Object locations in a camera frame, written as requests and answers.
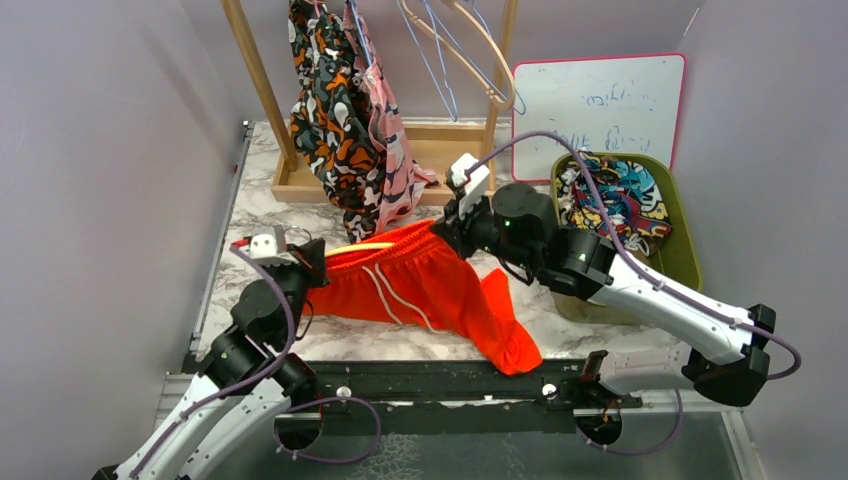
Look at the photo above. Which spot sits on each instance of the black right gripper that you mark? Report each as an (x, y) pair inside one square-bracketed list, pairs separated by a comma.
[(456, 229)]

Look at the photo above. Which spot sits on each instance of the pink framed whiteboard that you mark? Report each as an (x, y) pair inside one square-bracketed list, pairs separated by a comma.
[(627, 104)]

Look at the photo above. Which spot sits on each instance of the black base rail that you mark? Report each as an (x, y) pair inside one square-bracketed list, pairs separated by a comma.
[(433, 398)]

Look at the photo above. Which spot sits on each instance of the wooden clothes rack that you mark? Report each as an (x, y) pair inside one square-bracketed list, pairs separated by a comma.
[(436, 144)]

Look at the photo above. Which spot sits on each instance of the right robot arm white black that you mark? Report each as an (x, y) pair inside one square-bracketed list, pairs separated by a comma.
[(721, 350)]

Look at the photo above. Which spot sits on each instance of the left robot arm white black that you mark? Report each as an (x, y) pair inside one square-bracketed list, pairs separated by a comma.
[(249, 374)]

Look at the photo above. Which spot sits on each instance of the colourful patterned shorts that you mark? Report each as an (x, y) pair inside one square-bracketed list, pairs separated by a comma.
[(629, 192)]

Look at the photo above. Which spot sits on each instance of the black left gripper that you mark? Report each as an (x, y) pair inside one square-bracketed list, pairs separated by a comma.
[(311, 260)]

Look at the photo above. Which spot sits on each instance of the camouflage orange black garment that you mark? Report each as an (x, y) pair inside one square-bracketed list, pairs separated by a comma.
[(330, 119)]

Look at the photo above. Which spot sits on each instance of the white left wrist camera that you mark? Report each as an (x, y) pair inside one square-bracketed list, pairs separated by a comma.
[(265, 246)]

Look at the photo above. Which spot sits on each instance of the olive green plastic basket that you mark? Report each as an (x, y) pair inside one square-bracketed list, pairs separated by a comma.
[(676, 257)]

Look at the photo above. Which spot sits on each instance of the pink patterned garment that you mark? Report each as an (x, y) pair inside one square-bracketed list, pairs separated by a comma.
[(404, 180)]

